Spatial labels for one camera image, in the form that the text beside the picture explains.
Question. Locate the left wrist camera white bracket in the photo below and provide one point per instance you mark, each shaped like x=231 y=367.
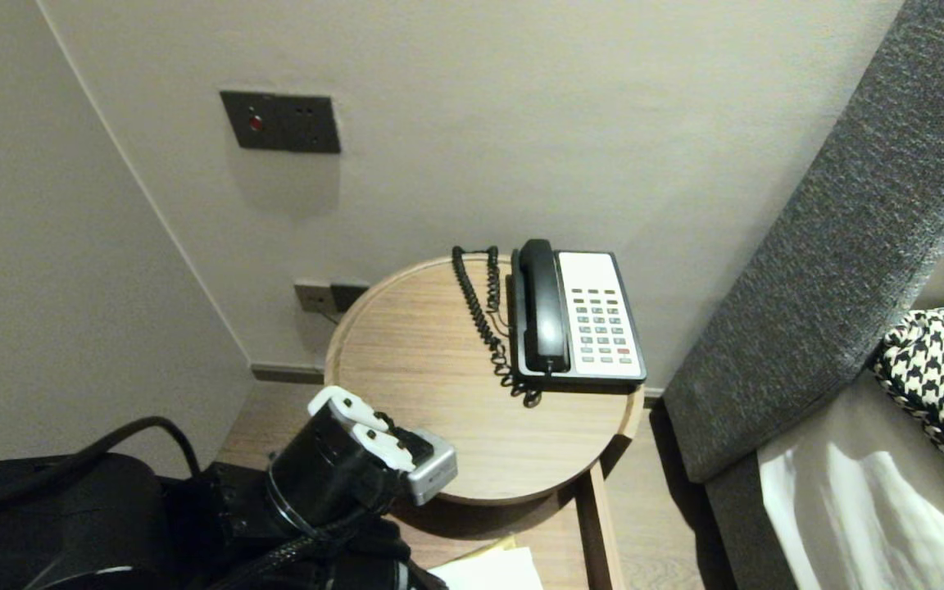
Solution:
x=431 y=467

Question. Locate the black wall socket plate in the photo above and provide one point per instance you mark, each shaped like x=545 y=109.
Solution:
x=349 y=297

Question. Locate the gold tissue box white tissue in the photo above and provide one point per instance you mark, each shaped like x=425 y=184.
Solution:
x=496 y=572

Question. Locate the dark wall switch panel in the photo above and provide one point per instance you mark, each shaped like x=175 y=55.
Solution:
x=283 y=123

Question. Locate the grey wall socket plate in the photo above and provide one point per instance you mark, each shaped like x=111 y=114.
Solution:
x=312 y=297

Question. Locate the round wooden side table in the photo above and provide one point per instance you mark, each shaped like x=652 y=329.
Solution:
x=439 y=344

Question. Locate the grey fabric bed base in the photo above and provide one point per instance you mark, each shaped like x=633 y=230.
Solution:
x=738 y=533

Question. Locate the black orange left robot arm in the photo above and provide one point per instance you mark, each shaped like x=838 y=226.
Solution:
x=70 y=524

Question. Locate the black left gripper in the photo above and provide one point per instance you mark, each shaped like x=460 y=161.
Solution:
x=394 y=569

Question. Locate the grey fabric headboard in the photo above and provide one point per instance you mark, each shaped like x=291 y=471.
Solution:
x=849 y=246

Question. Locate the black telephone handset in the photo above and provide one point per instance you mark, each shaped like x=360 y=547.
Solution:
x=542 y=311

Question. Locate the white and black telephone base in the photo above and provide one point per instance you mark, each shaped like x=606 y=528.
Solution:
x=595 y=328

